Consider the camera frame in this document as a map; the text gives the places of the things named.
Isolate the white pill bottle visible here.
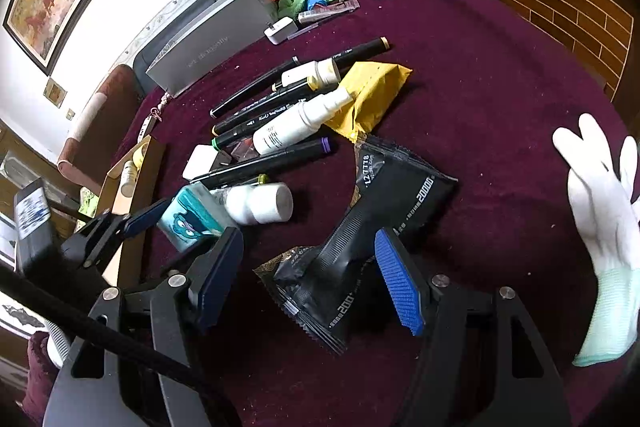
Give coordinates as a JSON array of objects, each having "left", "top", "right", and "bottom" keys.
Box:
[{"left": 119, "top": 159, "right": 138, "bottom": 198}]

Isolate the white square power adapter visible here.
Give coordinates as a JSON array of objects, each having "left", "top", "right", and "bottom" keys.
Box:
[{"left": 182, "top": 144, "right": 219, "bottom": 181}]

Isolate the black foil snack packet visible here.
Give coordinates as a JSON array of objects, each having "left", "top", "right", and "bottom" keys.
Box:
[{"left": 255, "top": 134, "right": 459, "bottom": 355}]

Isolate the cardboard box tray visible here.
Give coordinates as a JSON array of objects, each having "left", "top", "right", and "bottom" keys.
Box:
[{"left": 96, "top": 135, "right": 165, "bottom": 288}]

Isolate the brown wooden chair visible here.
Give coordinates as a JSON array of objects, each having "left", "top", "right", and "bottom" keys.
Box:
[{"left": 56, "top": 64, "right": 141, "bottom": 195}]

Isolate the purple capped black marker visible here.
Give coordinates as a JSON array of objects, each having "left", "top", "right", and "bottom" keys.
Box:
[{"left": 191, "top": 138, "right": 332, "bottom": 188}]

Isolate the green capped black marker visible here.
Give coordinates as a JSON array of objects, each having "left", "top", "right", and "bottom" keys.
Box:
[{"left": 210, "top": 103, "right": 295, "bottom": 150}]

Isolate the black pen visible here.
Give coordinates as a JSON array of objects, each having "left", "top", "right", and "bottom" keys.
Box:
[{"left": 209, "top": 56, "right": 300, "bottom": 118}]

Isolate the white cotton glove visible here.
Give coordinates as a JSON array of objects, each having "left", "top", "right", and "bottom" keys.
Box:
[{"left": 552, "top": 113, "right": 639, "bottom": 367}]

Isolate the white spray bottle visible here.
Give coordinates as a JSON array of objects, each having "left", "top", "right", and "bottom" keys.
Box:
[{"left": 253, "top": 86, "right": 352, "bottom": 156}]

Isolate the white charger plug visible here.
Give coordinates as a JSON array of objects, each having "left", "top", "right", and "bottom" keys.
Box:
[{"left": 264, "top": 16, "right": 298, "bottom": 46}]

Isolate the silver rectangular gift box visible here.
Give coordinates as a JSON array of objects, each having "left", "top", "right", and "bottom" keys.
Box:
[{"left": 145, "top": 0, "right": 277, "bottom": 96}]

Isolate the small white cream bottle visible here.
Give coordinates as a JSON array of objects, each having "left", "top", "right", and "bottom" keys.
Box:
[{"left": 280, "top": 58, "right": 341, "bottom": 88}]

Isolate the flat cosmetics tube pack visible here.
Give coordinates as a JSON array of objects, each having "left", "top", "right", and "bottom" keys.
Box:
[{"left": 297, "top": 0, "right": 360, "bottom": 25}]

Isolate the long black marker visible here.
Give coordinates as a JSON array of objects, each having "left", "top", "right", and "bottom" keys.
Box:
[{"left": 272, "top": 37, "right": 390, "bottom": 91}]

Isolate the pink bead keychain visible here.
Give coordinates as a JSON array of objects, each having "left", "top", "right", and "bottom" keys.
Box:
[{"left": 150, "top": 92, "right": 172, "bottom": 121}]

